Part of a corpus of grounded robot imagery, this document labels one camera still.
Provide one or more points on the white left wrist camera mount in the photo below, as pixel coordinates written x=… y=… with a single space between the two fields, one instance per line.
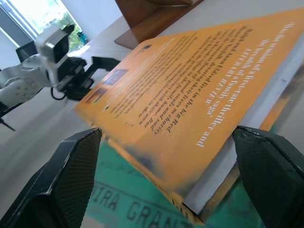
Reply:
x=48 y=45

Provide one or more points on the green book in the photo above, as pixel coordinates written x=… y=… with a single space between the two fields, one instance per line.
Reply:
x=123 y=194

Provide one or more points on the dark monitor screen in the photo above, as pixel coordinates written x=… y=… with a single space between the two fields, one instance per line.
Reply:
x=25 y=52

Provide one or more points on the bright window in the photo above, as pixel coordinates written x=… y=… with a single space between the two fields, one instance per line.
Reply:
x=45 y=16

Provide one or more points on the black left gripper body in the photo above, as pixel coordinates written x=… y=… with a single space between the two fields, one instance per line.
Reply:
x=72 y=73

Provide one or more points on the wooden bookshelf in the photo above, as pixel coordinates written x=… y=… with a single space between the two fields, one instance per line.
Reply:
x=152 y=21

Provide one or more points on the teal bottle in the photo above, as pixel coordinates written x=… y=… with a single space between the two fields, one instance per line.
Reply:
x=82 y=37

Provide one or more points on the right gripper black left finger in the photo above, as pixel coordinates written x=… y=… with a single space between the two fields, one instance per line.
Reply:
x=64 y=175

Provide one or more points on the orange paperback book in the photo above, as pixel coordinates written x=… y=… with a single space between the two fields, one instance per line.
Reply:
x=190 y=95

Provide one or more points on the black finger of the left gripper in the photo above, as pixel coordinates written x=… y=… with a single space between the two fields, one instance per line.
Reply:
x=77 y=96
x=104 y=63

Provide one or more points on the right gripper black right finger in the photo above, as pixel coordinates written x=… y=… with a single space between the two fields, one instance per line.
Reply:
x=273 y=175

